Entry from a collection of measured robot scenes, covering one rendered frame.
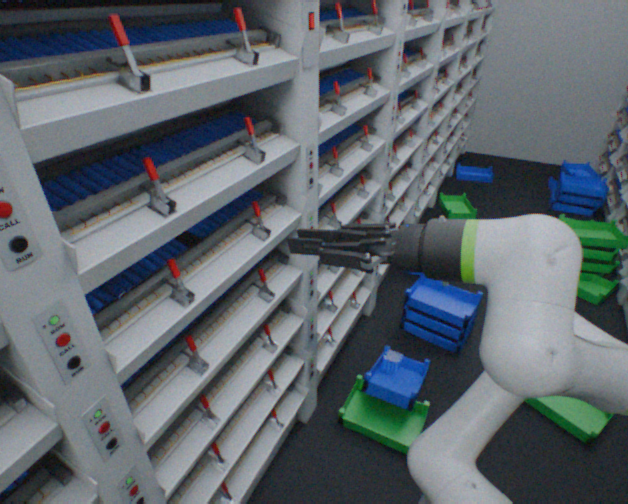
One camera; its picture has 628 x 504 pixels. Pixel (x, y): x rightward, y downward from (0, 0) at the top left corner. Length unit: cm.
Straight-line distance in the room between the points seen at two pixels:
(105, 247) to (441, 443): 80
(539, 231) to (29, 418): 71
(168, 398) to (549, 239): 72
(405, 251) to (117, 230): 43
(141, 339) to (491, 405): 73
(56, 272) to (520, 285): 57
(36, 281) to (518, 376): 58
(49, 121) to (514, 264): 57
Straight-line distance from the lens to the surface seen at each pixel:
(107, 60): 68
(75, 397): 69
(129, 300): 77
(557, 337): 56
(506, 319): 56
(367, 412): 176
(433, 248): 59
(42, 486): 86
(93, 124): 59
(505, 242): 57
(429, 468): 105
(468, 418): 103
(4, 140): 53
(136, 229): 67
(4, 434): 71
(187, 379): 92
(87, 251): 64
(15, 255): 56
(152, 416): 88
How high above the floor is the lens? 142
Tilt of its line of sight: 33 degrees down
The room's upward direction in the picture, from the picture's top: straight up
